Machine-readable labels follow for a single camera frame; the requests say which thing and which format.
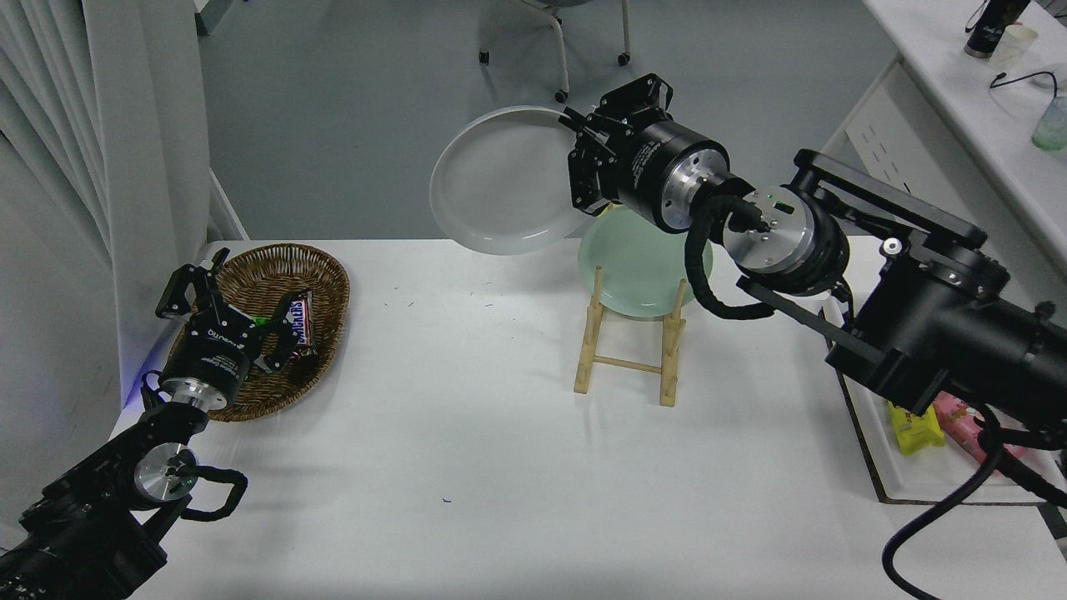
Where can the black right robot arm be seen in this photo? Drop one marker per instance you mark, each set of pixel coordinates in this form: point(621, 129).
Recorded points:
point(942, 317)

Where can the black bottle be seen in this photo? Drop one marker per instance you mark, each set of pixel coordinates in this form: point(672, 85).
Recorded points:
point(992, 25)

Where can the white paper cup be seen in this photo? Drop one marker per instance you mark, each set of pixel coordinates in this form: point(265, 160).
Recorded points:
point(1013, 46)

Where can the white rectangular tray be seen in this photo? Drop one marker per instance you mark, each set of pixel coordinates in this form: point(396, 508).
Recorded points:
point(875, 450)

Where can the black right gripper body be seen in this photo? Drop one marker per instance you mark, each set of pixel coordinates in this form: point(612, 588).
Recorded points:
point(642, 171)

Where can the white wheeled desk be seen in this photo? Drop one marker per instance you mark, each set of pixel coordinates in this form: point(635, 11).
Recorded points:
point(959, 125)

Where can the wheeled office chair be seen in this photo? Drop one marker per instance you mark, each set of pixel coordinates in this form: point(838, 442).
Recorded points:
point(560, 42)

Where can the small green wrapped candy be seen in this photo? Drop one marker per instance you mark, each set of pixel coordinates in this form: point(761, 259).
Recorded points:
point(263, 322)

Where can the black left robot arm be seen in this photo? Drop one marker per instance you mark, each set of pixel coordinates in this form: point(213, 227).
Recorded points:
point(75, 517)

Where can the brown wicker basket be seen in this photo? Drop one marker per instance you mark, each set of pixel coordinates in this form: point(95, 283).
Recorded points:
point(313, 275)

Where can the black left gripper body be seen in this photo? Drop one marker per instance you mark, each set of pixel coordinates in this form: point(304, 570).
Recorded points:
point(212, 350)

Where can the white curtain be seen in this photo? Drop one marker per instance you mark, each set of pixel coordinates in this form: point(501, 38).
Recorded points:
point(75, 208)

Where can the yellow snack packet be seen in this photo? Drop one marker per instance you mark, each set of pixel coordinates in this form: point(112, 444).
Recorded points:
point(915, 429)

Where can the mint green round plate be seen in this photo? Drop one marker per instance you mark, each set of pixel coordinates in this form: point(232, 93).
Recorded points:
point(642, 267)

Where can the grey round plate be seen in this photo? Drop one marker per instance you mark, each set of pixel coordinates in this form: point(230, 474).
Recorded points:
point(500, 183)

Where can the brown Snickers bar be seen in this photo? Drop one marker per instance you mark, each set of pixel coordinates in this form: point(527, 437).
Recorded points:
point(302, 321)

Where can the wooden plate rack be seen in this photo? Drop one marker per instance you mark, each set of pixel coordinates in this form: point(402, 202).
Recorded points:
point(667, 367)

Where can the pink snack packet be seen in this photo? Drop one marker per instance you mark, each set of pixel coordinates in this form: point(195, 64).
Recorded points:
point(959, 421)

